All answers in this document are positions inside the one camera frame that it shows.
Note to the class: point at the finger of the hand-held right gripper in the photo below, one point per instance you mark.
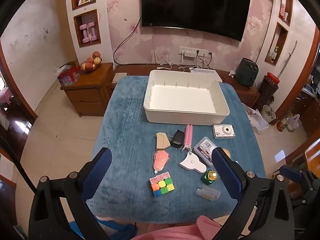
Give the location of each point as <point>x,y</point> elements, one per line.
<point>291,173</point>

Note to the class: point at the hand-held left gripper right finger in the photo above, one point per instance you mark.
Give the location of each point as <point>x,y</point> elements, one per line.
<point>225,172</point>

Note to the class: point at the red tissue pack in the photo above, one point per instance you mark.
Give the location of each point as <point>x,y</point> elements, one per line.
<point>68,77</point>

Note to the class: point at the pink dumbbell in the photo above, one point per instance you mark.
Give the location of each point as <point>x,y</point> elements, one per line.
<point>83,33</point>
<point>93,31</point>

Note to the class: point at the wooden television bench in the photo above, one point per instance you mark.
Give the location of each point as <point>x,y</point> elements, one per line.
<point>245,90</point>

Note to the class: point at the beige wooden block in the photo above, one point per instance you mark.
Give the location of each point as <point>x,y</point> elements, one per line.
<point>162,142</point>

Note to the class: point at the white compact camera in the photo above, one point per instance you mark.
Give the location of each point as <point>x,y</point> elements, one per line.
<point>221,131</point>

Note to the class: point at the white set-top box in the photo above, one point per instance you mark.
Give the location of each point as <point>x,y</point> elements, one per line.
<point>207,71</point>

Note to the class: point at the pink correction tape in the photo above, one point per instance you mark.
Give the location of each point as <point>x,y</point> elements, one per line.
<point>161,161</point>

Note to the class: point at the wooden side cabinet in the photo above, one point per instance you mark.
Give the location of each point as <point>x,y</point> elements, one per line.
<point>87,97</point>

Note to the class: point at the blue plush blanket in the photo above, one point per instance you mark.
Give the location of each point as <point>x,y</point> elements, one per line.
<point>125,130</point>

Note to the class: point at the white plastic bag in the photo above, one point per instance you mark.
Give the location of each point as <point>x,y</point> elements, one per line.
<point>257,120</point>

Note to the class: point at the dark carved stand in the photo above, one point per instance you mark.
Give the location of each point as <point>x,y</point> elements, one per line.
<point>266,95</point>

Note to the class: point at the colourful puzzle cube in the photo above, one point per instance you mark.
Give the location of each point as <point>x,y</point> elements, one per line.
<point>162,186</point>

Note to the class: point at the white ceramic pot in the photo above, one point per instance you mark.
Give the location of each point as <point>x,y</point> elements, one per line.
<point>269,113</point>

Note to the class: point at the white body tape measure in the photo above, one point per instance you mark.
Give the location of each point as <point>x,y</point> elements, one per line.
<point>191,162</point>

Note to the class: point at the white plastic storage box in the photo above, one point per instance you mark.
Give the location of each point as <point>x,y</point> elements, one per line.
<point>185,97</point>

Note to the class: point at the bowl of fruit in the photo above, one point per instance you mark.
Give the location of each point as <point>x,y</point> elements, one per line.
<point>90,62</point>

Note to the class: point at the black flat television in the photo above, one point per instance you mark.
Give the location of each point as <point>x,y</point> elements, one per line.
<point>195,5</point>

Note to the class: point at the green and gold bottle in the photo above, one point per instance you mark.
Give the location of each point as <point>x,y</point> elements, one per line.
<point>209,177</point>

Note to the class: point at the clear plastic bag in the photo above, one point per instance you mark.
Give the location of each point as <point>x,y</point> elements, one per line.
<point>291,123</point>

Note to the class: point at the clear box with barcode label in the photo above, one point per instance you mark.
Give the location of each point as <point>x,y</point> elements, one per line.
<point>203,150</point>

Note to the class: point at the red lidded jar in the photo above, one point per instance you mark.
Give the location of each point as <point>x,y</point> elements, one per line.
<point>272,78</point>

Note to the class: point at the pink garment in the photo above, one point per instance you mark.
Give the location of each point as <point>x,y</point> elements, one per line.
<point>180,232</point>

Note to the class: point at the round wooden piece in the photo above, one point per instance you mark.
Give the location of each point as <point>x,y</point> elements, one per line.
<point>227,152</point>

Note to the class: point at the dark green bag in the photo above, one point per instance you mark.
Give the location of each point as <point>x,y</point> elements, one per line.
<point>246,72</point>

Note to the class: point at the beige flat box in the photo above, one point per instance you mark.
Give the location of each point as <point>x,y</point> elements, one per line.
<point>119,78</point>

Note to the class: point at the black charger plug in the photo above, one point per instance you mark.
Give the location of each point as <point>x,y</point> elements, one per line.
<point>178,138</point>

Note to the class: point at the small clear plastic case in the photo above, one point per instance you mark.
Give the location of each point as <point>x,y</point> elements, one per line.
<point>207,192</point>

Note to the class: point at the white power strip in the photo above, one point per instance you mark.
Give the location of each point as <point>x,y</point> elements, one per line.
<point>190,53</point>

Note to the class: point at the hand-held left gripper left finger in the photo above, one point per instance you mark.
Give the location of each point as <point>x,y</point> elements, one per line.
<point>97,172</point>

